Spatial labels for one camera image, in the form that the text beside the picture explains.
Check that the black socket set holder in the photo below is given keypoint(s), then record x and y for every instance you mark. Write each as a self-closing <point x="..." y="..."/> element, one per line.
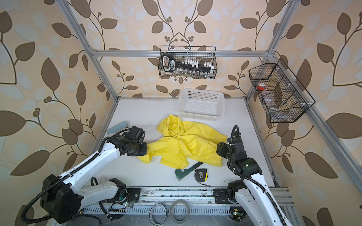
<point x="171" y="63"/>

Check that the black tape measure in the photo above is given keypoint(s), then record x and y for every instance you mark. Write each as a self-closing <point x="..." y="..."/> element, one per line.
<point x="201" y="175"/>

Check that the red item in basket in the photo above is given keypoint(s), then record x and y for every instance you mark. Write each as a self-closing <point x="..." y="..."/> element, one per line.
<point x="261" y="86"/>

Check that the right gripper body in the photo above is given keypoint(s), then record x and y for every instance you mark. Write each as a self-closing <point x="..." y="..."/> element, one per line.
<point x="224" y="152"/>

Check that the yellow trousers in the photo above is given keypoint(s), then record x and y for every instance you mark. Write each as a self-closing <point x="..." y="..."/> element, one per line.
<point x="183" y="140"/>

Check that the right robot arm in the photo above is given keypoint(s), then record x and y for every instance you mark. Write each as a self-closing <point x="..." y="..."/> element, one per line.
<point x="251" y="191"/>

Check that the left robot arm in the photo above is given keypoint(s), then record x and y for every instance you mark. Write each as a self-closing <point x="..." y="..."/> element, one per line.
<point x="62" y="197"/>

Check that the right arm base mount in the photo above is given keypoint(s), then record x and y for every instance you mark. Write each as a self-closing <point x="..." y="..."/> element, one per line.
<point x="224" y="196"/>

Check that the black wire basket wall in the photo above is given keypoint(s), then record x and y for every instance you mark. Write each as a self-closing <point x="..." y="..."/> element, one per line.
<point x="285" y="98"/>
<point x="198" y="52"/>

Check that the grey tape roll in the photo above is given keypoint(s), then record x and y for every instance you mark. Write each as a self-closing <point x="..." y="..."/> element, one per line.
<point x="179" y="212"/>

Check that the white plastic basket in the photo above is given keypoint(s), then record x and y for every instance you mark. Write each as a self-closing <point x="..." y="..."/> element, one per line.
<point x="201" y="104"/>

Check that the black wire basket right wall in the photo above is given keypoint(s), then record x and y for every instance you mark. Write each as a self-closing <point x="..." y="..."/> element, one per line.
<point x="285" y="98"/>

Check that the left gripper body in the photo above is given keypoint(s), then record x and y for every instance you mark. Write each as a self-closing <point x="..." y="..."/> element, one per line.
<point x="138" y="149"/>

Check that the black wire basket back wall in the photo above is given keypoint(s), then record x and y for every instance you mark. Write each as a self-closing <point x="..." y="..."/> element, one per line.
<point x="198" y="52"/>

